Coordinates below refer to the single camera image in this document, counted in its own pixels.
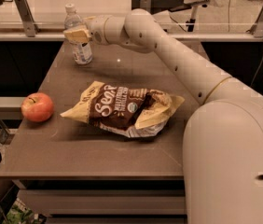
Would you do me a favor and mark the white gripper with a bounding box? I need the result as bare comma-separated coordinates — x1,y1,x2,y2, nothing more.
63,15,111,45

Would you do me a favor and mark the clear plastic water bottle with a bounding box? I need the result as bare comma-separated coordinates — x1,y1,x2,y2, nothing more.
64,4,92,65

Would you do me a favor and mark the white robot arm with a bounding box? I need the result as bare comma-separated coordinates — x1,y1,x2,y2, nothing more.
65,9,263,224

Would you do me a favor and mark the red apple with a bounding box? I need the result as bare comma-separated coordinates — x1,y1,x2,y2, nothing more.
21,92,54,122

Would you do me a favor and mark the brown yellow chip bag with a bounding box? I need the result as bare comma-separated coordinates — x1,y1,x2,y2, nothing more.
61,81,185,138

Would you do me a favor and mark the green patterned bag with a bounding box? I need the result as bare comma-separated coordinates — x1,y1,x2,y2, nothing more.
2,198,47,224

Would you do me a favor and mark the left metal rail bracket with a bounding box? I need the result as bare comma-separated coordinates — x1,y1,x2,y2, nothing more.
14,0,39,37

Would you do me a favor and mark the middle metal rail bracket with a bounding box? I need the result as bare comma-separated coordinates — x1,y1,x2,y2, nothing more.
140,0,151,12

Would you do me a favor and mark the black floor cable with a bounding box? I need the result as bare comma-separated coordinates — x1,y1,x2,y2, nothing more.
168,0,256,33

